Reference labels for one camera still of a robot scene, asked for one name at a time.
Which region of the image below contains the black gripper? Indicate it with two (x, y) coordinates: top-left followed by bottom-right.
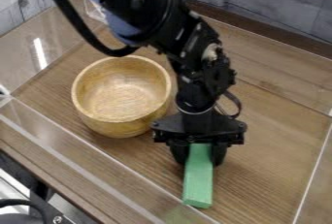
(150, 110), (246, 167)

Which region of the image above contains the wooden bowl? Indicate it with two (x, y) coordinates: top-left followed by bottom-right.
(71, 55), (172, 139)

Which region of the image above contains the clear acrylic tray wall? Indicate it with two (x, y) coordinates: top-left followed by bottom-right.
(0, 10), (332, 224)

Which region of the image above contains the green rectangular block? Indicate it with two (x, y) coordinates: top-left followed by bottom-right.
(183, 144), (213, 208)

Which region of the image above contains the clear acrylic corner bracket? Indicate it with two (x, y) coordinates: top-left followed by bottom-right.
(83, 0), (106, 23)

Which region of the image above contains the black metal frame bracket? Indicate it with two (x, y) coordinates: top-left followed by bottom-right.
(27, 188), (88, 224)

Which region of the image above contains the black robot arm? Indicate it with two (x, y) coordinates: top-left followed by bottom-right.
(53, 0), (247, 166)

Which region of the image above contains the black cable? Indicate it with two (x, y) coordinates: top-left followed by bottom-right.
(0, 197), (49, 224)

